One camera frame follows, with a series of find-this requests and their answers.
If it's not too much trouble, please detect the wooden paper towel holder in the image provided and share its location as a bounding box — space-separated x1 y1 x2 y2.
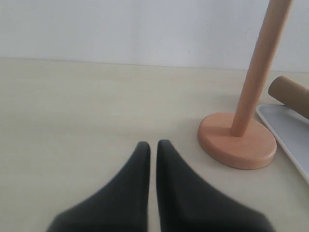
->
197 0 293 170

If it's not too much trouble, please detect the brown cardboard tube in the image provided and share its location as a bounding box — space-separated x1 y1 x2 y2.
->
268 76 309 118

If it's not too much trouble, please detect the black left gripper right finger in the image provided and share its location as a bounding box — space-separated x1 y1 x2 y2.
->
156 140 275 232

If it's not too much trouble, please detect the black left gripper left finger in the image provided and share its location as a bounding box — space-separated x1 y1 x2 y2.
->
47 142 151 232

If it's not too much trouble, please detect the white rectangular plastic tray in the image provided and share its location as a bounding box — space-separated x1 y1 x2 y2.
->
256 104 309 182

